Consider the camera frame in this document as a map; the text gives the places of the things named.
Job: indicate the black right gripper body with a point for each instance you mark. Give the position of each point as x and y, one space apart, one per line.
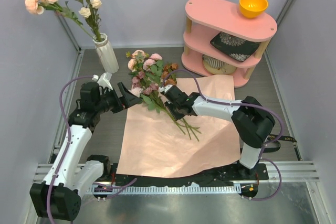
174 109

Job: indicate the orange plastic bowl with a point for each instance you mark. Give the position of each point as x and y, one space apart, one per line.
252 8

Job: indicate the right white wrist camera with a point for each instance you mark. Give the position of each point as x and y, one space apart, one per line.
164 89

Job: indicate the pink artificial flower bouquet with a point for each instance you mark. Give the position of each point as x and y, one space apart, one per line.
148 72

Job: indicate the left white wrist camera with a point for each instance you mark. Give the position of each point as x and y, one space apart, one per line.
103 80

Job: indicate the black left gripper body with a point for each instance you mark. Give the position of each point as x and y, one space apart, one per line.
109 101

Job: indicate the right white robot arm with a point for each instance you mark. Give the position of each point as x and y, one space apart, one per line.
252 121

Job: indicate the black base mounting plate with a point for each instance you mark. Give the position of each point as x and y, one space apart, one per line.
218 176

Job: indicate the aluminium frame rail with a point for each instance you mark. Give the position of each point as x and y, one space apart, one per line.
291 171

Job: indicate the black ribbon with gold lettering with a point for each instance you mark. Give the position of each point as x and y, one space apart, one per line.
276 145

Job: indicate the pink three-tier shelf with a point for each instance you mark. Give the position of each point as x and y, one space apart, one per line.
206 18

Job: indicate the striped ceramic bowl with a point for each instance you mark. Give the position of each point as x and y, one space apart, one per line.
215 66

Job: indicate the black floral square plate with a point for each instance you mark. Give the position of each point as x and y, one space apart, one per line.
235 47

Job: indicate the white ribbed ceramic vase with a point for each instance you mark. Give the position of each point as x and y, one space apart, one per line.
106 54

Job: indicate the peach peony flower stem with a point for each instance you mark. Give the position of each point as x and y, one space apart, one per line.
37 7

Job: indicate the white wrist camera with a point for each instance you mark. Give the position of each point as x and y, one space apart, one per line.
164 89
103 80

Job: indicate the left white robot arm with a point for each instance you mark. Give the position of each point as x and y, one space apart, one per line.
59 195

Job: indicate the cream rose flower stem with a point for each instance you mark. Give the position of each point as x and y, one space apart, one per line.
89 11

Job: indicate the white perforated cable duct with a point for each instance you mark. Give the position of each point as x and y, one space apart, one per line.
192 189

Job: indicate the pink wrapping paper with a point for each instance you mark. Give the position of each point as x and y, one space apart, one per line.
154 146

